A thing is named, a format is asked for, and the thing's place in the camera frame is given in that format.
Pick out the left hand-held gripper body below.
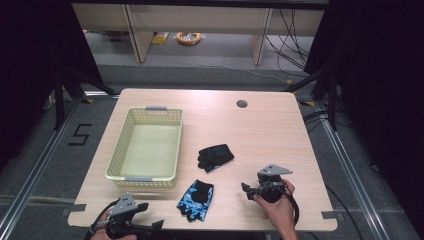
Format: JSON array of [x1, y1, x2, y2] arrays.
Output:
[[105, 192, 150, 240]]

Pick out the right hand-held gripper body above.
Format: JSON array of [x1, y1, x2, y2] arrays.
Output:
[[255, 163, 294, 204]]

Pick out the person's right hand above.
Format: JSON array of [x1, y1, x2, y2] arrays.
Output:
[[252, 178, 297, 231]]

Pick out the person's left hand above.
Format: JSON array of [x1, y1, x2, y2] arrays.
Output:
[[89, 211, 138, 240]]

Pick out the grey tape strip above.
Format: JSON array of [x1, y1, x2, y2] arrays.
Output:
[[61, 203, 88, 216], [321, 210, 345, 221]]

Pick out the blue and black fingerless glove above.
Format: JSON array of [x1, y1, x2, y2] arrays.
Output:
[[176, 179, 215, 223]]

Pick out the pale yellow plastic basket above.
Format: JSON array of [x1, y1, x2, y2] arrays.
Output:
[[105, 105, 184, 190]]

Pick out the black metal stand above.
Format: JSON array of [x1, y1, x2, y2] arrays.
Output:
[[283, 63, 339, 132], [52, 65, 120, 132]]

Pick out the black curtain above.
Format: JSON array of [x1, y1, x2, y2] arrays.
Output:
[[0, 0, 105, 173], [303, 0, 424, 231]]

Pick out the yellow packet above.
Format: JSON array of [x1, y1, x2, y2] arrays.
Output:
[[151, 31, 171, 46]]

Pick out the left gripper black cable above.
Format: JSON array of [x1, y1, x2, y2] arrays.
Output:
[[84, 199, 120, 240]]

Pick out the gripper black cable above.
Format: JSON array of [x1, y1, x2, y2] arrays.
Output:
[[281, 186, 301, 228], [84, 199, 120, 240]]

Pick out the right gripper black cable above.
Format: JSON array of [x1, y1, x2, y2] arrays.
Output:
[[281, 186, 301, 228]]

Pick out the black floor cables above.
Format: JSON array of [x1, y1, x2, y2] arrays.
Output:
[[301, 109, 352, 134]]

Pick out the black floor cable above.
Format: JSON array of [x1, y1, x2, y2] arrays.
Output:
[[324, 183, 366, 240]]

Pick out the aluminium floor rail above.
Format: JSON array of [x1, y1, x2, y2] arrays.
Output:
[[296, 99, 422, 240], [0, 90, 118, 232]]

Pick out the bundle of black cables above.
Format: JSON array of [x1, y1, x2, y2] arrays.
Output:
[[265, 8, 312, 72]]

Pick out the yellow cable coil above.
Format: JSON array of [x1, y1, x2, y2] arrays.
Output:
[[175, 31, 203, 47]]

